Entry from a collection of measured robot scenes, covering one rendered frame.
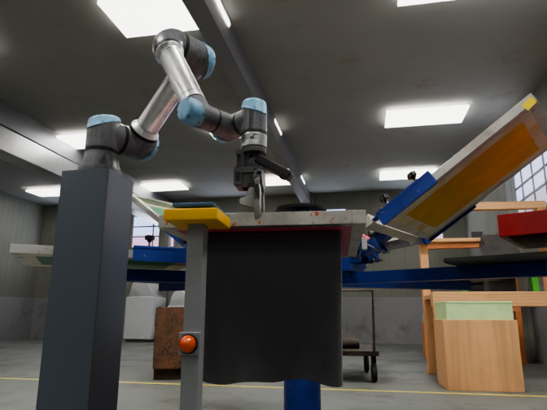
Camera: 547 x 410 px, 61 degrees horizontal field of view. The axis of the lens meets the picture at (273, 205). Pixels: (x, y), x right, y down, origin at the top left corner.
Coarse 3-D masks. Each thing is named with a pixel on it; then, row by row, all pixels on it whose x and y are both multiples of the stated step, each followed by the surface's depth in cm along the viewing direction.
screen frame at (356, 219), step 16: (160, 224) 133; (240, 224) 129; (256, 224) 129; (272, 224) 128; (288, 224) 127; (304, 224) 127; (320, 224) 126; (336, 224) 126; (352, 224) 126; (352, 240) 154; (352, 256) 198
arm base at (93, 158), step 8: (88, 152) 166; (96, 152) 165; (104, 152) 166; (112, 152) 169; (88, 160) 164; (96, 160) 163; (104, 160) 166; (112, 160) 167; (80, 168) 164; (88, 168) 162; (112, 168) 166
